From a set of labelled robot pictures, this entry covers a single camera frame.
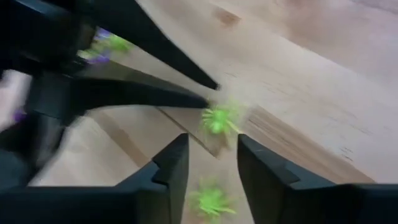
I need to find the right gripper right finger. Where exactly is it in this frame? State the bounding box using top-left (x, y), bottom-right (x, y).
top-left (238, 134), bottom-right (398, 224)

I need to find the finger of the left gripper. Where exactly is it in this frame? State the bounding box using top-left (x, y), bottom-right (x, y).
top-left (72, 77), bottom-right (209, 110)
top-left (93, 0), bottom-right (221, 91)

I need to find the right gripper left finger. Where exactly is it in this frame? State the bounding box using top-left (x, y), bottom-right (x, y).
top-left (0, 133), bottom-right (190, 224)

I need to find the green plastic spider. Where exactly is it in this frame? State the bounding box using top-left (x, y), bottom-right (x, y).
top-left (187, 179), bottom-right (238, 220)
top-left (104, 33), bottom-right (133, 54)
top-left (200, 102), bottom-right (243, 137)

